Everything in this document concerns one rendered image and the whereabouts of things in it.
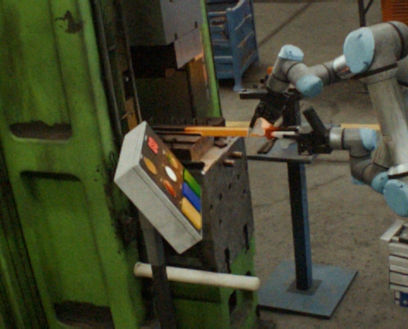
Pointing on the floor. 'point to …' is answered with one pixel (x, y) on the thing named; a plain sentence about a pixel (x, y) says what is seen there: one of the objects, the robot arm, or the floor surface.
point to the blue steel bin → (233, 38)
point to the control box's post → (160, 278)
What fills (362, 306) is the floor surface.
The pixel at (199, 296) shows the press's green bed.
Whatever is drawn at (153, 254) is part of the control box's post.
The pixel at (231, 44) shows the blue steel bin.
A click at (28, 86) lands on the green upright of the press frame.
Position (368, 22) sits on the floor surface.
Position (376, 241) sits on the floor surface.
